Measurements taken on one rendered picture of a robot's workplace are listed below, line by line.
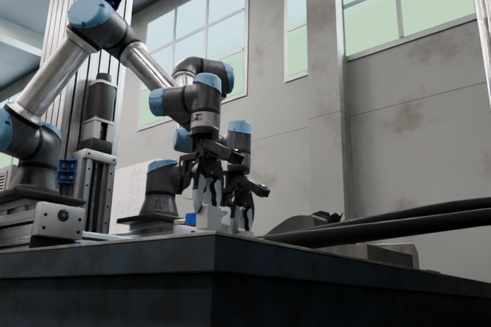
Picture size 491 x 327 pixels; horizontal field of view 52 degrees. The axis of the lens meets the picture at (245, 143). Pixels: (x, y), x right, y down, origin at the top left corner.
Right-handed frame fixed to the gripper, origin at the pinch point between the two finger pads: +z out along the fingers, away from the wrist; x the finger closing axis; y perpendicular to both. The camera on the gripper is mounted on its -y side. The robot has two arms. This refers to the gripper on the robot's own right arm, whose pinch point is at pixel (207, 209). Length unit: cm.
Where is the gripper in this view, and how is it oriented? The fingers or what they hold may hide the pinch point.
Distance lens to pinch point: 122.2
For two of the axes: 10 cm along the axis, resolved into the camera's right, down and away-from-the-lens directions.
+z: -0.2, 9.5, -3.1
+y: -7.9, 1.7, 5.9
